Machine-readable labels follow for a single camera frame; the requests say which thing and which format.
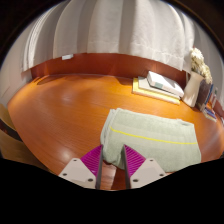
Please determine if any wooden chair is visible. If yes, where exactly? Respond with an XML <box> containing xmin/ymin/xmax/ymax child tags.
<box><xmin>0</xmin><ymin>103</ymin><xmax>48</xmax><ymax>169</ymax></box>

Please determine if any white wall outlet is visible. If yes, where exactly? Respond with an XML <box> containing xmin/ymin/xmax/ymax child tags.
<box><xmin>61</xmin><ymin>53</ymin><xmax>75</xmax><ymax>61</ymax></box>

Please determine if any white ceramic vase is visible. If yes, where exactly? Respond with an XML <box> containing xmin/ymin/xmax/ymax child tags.
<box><xmin>182</xmin><ymin>70</ymin><xmax>205</xmax><ymax>108</ymax></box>

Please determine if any blue upright book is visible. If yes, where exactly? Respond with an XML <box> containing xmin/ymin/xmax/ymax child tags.
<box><xmin>206</xmin><ymin>84</ymin><xmax>216</xmax><ymax>108</ymax></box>

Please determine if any yellow book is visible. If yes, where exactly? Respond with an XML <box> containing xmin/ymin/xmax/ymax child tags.
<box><xmin>131</xmin><ymin>77</ymin><xmax>181</xmax><ymax>106</ymax></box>

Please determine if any white curtain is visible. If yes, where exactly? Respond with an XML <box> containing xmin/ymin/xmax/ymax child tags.
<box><xmin>21</xmin><ymin>0</ymin><xmax>214</xmax><ymax>73</ymax></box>

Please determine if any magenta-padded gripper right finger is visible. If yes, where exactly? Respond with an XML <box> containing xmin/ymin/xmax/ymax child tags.
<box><xmin>121</xmin><ymin>144</ymin><xmax>167</xmax><ymax>190</ymax></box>

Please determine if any pale green towel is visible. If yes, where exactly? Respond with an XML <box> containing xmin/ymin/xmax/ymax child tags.
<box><xmin>99</xmin><ymin>107</ymin><xmax>203</xmax><ymax>174</ymax></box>

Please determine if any pale grey book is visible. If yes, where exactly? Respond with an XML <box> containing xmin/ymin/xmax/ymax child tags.
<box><xmin>137</xmin><ymin>75</ymin><xmax>182</xmax><ymax>101</ymax></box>

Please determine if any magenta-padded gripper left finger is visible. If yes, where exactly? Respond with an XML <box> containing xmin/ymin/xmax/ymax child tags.
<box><xmin>58</xmin><ymin>144</ymin><xmax>104</xmax><ymax>190</ymax></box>

